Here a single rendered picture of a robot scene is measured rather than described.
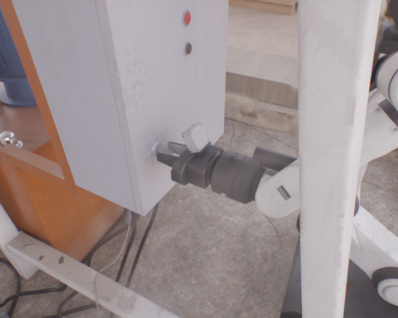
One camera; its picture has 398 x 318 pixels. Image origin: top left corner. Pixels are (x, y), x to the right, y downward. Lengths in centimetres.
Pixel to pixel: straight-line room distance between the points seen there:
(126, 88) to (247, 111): 174
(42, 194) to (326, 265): 100
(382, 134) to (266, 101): 172
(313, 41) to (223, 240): 132
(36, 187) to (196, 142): 73
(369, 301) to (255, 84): 142
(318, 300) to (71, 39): 55
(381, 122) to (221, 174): 26
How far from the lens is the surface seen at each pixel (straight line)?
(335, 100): 30
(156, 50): 64
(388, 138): 54
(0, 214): 135
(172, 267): 146
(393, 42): 78
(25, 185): 119
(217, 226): 159
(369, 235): 110
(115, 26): 55
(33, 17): 68
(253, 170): 58
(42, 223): 131
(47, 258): 131
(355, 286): 131
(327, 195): 36
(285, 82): 214
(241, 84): 225
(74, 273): 123
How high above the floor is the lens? 120
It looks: 37 degrees down
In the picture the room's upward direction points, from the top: 1 degrees counter-clockwise
